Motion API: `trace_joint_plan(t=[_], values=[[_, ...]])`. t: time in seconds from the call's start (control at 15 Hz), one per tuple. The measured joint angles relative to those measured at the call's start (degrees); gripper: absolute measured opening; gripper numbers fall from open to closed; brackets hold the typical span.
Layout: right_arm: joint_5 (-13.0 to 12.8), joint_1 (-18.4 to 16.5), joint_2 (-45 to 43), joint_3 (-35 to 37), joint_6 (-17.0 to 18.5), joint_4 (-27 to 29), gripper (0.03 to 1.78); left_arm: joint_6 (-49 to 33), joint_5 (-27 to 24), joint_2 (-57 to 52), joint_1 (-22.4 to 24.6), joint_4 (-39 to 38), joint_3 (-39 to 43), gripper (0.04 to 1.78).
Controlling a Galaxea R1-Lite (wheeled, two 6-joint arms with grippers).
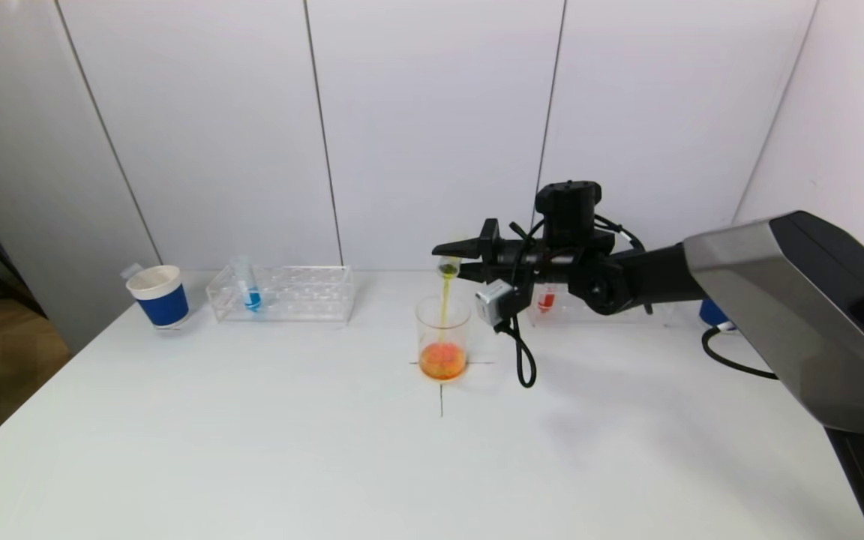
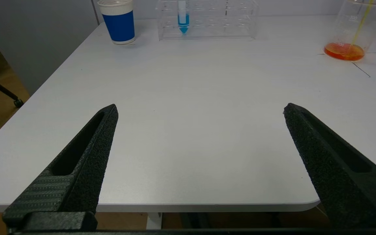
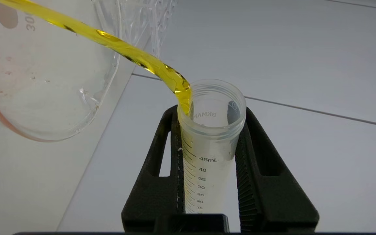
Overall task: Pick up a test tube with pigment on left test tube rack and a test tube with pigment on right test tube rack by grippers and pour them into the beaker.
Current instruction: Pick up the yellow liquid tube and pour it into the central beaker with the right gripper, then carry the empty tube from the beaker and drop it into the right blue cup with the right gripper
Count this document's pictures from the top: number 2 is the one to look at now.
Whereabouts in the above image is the clear acrylic test tube rack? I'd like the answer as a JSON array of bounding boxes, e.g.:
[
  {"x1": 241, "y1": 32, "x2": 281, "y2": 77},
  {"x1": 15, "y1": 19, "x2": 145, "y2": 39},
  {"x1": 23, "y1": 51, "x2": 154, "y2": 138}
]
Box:
[{"x1": 155, "y1": 0, "x2": 259, "y2": 41}]

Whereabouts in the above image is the test tube with blue liquid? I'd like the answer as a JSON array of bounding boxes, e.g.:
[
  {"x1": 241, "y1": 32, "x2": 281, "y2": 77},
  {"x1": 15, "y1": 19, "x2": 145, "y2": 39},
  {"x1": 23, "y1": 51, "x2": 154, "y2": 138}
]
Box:
[{"x1": 177, "y1": 1, "x2": 190, "y2": 34}]

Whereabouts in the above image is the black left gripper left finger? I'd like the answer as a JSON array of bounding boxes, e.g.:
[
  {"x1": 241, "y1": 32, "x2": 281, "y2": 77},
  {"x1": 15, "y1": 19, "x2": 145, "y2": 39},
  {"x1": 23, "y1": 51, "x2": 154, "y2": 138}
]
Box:
[{"x1": 2, "y1": 104, "x2": 119, "y2": 233}]

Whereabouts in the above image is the white table leg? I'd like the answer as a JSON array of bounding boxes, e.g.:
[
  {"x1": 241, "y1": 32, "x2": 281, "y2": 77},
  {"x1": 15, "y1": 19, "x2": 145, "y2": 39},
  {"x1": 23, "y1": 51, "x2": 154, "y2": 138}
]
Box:
[{"x1": 146, "y1": 213, "x2": 163, "y2": 230}]

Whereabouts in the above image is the blue and white paper cup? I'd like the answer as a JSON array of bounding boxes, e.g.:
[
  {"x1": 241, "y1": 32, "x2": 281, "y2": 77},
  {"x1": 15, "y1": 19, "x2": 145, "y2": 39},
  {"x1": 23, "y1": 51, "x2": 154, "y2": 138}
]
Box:
[{"x1": 97, "y1": 0, "x2": 136, "y2": 45}]

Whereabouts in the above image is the clear glass beaker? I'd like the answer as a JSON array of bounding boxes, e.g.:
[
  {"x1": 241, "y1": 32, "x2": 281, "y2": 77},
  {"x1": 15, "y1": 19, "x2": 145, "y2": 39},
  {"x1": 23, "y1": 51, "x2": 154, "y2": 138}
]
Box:
[{"x1": 323, "y1": 0, "x2": 376, "y2": 62}]

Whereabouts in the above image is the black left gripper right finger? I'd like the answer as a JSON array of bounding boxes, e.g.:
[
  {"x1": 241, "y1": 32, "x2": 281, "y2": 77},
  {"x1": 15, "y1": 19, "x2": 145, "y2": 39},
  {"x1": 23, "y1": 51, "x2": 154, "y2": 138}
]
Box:
[{"x1": 283, "y1": 103, "x2": 376, "y2": 228}]

